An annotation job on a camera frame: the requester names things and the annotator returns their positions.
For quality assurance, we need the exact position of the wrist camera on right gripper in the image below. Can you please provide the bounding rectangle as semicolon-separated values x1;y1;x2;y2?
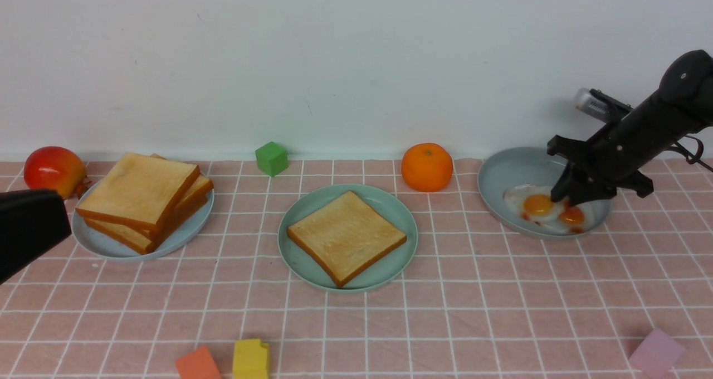
574;89;633;124

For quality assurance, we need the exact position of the pink block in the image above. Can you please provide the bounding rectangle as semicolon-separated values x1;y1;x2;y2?
628;329;686;378

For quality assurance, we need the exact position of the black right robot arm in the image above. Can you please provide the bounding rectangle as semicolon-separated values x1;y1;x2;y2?
547;50;712;206

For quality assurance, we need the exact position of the yellow block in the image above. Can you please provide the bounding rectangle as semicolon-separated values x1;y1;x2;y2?
232;338;270;379

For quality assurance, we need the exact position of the fried egg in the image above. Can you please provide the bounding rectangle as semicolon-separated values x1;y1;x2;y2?
542;198;595;235
502;184;565;224

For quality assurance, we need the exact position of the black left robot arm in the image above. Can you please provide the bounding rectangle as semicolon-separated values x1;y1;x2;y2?
1;189;72;283

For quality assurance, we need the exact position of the green cube block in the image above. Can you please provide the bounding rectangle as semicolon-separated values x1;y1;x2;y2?
255;141;290;177

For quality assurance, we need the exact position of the grey blue right plate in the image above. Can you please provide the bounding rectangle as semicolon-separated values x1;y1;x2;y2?
478;147;612;240

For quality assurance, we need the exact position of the red yellow apple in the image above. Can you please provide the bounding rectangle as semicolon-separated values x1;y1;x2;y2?
23;146;91;200

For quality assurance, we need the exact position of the pink checkered tablecloth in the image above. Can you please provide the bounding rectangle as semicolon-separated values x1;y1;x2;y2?
1;159;712;378

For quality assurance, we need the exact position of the light blue left plate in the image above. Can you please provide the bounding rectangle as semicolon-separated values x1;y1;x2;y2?
70;190;216;263

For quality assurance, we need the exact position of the teal centre plate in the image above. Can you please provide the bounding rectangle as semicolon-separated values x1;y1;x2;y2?
277;184;418;293

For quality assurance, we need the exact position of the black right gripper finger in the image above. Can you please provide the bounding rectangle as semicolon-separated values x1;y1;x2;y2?
550;164;583;204
567;180;617;207

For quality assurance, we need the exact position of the orange mandarin fruit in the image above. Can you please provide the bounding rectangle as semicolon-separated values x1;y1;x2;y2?
401;143;453;193

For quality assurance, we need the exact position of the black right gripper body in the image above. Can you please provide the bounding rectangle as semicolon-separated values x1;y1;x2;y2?
546;95;697;198

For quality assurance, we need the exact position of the orange block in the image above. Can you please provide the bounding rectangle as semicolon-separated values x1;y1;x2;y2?
175;345;222;379

